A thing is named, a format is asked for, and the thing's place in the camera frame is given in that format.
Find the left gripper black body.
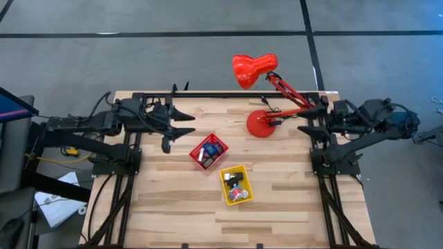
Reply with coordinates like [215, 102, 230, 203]
[148, 96, 174, 155]

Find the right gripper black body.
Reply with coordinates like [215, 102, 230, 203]
[320, 95, 349, 146]

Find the black and white cylindrical item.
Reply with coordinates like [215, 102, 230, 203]
[223, 172, 245, 188]

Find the red slotted plastic basket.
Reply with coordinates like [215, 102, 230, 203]
[188, 133, 230, 171]

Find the red desk lamp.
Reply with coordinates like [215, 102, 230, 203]
[232, 53, 319, 138]

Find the red white blue round item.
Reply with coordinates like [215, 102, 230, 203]
[228, 186, 249, 202]

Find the yellow slotted plastic basket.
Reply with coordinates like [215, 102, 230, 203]
[219, 165, 255, 206]

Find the white paper sheet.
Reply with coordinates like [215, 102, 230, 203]
[34, 172, 87, 229]

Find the black computer monitor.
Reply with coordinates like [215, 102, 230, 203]
[0, 86, 39, 122]

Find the black computer mouse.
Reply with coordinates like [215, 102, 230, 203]
[0, 217, 25, 248]

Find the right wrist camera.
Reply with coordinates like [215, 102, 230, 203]
[334, 100, 349, 117]

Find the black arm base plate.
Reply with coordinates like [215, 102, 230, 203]
[310, 147, 361, 176]
[91, 148, 143, 176]

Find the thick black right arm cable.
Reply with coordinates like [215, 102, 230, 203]
[380, 101, 422, 139]

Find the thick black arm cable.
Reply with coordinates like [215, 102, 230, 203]
[79, 91, 115, 122]
[380, 101, 422, 139]

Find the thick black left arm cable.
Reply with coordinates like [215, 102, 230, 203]
[79, 91, 115, 122]

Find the yellow cable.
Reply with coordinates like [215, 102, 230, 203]
[26, 147, 93, 165]

